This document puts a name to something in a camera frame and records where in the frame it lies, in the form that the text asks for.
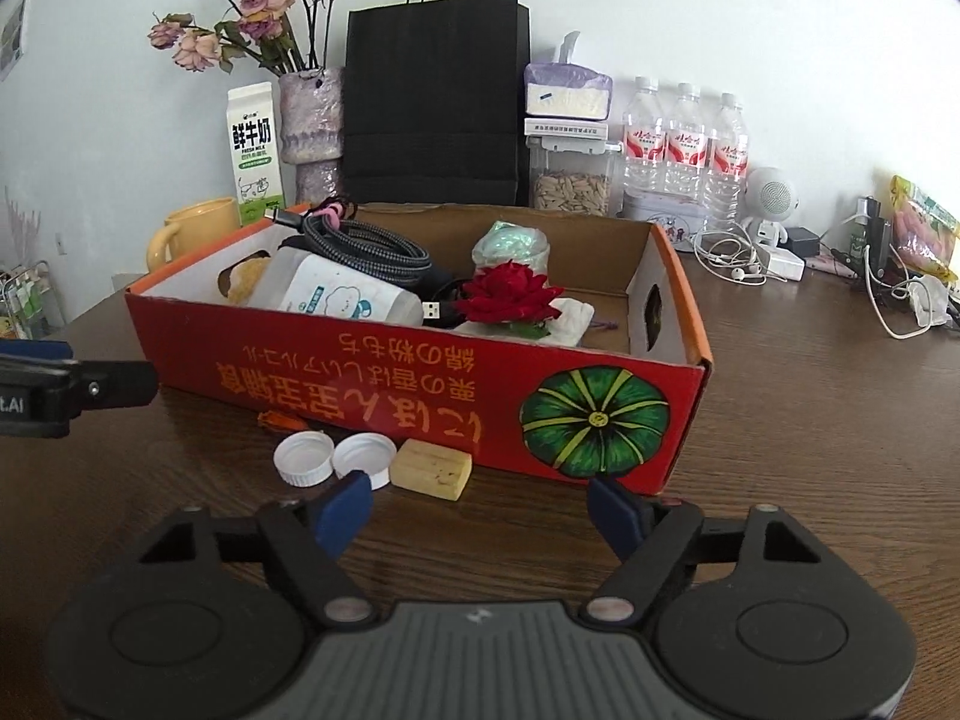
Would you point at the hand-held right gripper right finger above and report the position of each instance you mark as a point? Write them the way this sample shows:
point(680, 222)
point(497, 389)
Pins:
point(616, 517)

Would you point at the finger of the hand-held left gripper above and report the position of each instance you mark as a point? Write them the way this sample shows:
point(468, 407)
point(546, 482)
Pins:
point(112, 386)
point(34, 354)

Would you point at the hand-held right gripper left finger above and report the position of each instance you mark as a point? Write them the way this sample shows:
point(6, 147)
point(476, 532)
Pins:
point(341, 510)

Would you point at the white bottle cap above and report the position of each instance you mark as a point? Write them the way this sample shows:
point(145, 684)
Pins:
point(304, 457)
point(367, 454)

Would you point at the beige soap bar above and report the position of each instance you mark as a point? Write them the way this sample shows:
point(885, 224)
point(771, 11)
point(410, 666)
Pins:
point(431, 469)

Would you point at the orange cardboard box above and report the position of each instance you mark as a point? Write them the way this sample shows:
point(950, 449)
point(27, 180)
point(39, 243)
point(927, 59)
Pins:
point(337, 382)

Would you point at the yellow white plush toy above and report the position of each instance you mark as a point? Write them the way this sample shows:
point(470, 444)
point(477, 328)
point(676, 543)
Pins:
point(244, 281)

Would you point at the white plastic bottle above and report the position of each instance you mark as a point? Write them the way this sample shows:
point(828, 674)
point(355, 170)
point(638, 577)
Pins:
point(337, 292)

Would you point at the red artificial rose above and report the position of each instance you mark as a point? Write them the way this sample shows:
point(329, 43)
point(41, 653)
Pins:
point(506, 292)

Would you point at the iridescent bundle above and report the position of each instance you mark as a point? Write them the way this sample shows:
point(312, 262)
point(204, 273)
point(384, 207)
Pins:
point(510, 244)

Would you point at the small orange object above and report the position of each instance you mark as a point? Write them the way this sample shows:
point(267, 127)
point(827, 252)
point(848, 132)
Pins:
point(274, 420)

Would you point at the dried purple twigs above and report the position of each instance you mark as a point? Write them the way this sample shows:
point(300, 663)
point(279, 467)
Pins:
point(22, 225)

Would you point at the yellow mug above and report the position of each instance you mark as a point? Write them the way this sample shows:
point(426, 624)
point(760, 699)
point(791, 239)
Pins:
point(199, 229)

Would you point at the white milk carton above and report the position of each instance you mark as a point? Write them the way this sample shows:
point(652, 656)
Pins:
point(255, 157)

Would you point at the white earphones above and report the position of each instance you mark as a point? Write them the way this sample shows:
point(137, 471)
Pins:
point(727, 259)

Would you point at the decorated tin box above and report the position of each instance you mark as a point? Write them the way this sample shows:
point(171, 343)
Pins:
point(664, 221)

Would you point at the white charger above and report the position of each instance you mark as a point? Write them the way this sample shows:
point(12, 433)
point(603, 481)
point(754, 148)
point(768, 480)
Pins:
point(784, 262)

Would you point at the purple textured vase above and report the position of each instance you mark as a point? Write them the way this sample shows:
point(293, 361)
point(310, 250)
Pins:
point(311, 127)

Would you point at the pink flat packet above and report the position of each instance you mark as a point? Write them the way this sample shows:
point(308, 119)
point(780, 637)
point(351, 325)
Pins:
point(825, 263)

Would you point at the black power adapter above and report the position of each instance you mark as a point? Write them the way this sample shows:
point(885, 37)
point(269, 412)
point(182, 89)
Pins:
point(804, 244)

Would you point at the clear seed container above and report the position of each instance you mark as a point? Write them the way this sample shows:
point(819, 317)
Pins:
point(574, 184)

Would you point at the white round robot speaker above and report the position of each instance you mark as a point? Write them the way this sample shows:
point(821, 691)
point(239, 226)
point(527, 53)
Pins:
point(771, 199)

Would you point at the green spray bottle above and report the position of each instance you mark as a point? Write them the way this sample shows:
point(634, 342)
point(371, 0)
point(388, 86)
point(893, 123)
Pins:
point(858, 244)

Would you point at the clear water bottle red label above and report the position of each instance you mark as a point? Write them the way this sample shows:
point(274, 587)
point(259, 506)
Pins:
point(643, 142)
point(727, 157)
point(686, 146)

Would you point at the white face mask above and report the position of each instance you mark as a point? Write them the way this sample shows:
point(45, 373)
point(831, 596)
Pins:
point(930, 300)

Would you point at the black upright device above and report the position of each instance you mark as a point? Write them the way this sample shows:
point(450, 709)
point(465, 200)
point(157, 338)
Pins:
point(877, 236)

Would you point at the flat white box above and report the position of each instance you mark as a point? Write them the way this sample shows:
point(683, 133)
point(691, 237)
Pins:
point(566, 127)

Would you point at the dried rose bouquet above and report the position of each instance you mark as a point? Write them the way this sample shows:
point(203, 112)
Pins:
point(255, 7)

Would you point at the yellow snack packet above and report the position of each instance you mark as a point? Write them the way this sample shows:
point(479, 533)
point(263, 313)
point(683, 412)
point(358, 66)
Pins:
point(926, 229)

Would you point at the black paper bag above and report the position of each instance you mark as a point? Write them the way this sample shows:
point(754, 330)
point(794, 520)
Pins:
point(435, 90)

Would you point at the purple tissue pack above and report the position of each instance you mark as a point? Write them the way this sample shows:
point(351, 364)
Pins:
point(566, 90)

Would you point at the wall poster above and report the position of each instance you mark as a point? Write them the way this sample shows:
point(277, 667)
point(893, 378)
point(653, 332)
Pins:
point(13, 34)

